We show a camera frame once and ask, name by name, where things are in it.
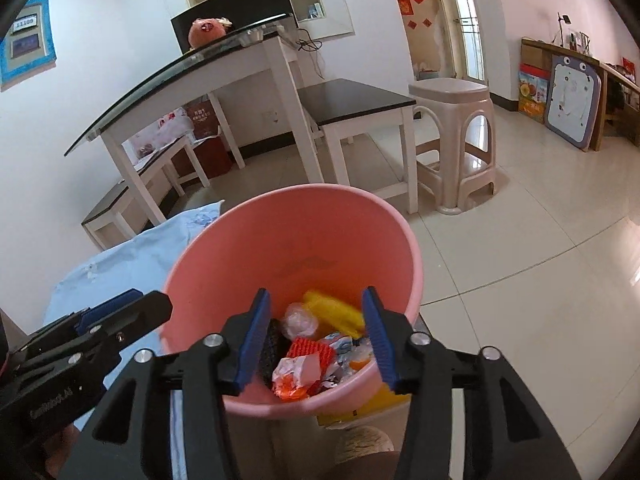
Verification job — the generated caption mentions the black-top white bench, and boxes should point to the black-top white bench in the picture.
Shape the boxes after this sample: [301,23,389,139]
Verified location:
[297,78,420,215]

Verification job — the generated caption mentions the pink blue printed wrapper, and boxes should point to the pink blue printed wrapper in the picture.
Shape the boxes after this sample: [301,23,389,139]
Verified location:
[320,332,373,361]

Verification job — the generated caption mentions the light blue cloth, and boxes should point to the light blue cloth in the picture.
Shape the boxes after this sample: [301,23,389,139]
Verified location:
[44,201,226,480]

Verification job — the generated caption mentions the white bench with papers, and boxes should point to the white bench with papers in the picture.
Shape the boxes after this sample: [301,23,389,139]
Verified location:
[122,135,211,196]

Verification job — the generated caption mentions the clear plastic wrapper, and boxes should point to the clear plastic wrapper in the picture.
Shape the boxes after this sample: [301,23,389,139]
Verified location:
[280,302,321,343]

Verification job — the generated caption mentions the beige fuzzy object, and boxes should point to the beige fuzzy object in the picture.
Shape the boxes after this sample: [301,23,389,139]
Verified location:
[335,425,396,463]

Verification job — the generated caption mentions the wrappers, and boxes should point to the wrappers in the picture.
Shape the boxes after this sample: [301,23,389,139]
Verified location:
[322,355,376,392]

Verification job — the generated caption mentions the glass-top white table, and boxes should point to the glass-top white table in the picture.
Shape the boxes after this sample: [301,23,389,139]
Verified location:
[64,12,326,226]

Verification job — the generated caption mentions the pink plastic bucket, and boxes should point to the pink plastic bucket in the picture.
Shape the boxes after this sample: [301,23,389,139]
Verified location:
[162,184,426,421]

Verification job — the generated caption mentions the blue framed wall picture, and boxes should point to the blue framed wall picture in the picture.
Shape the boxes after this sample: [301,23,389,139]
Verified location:
[0,0,57,92]

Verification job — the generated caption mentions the low black-top bench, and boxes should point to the low black-top bench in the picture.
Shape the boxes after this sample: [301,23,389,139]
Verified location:
[81,180,168,252]

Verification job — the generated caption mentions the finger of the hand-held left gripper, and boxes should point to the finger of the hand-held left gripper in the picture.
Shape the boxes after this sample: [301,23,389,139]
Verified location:
[15,290,173,386]
[22,287,143,346]

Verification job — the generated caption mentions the colourful printed box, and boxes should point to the colourful printed box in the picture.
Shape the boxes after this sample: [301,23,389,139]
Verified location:
[517,62,551,121]

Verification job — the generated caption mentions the white door frame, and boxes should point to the white door frame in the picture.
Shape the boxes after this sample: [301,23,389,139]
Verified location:
[442,0,488,83]

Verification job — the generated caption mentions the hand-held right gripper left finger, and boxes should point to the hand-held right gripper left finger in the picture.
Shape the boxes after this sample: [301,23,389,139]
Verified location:
[57,287,272,480]

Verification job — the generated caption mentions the red textured snack wrapper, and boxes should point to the red textured snack wrapper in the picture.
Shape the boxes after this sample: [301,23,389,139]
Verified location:
[271,336,338,403]

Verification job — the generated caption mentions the black desk stand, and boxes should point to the black desk stand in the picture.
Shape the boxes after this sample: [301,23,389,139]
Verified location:
[556,12,574,51]

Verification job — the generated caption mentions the pink plush toy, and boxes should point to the pink plush toy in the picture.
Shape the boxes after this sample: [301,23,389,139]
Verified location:
[188,16,233,48]

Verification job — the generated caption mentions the yellow box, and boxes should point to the yellow box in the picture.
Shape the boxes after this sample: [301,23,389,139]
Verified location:
[317,385,413,423]

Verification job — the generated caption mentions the dark red box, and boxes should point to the dark red box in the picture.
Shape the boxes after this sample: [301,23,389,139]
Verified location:
[187,102,233,178]

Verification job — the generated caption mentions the grey framed drawing board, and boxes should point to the grey framed drawing board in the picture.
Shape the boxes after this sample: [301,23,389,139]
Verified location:
[543,54,601,152]

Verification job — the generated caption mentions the black monitor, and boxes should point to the black monitor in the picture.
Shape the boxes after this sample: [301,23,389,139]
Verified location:
[170,0,295,54]

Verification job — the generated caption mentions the pink printed plastic bag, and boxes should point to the pink printed plastic bag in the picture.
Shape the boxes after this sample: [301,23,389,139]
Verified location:
[122,107,193,161]

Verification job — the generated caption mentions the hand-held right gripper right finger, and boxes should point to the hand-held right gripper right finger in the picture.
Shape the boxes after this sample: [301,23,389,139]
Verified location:
[361,286,583,480]

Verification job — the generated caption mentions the beige plastic stool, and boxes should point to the beige plastic stool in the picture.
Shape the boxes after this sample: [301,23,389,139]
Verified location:
[408,77,497,216]

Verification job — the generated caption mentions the wooden cabinet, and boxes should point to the wooden cabinet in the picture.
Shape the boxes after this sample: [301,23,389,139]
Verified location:
[520,36,640,151]

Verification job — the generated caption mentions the yellow snack wrapper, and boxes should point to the yellow snack wrapper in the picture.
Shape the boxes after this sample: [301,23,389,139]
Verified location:
[302,289,367,338]

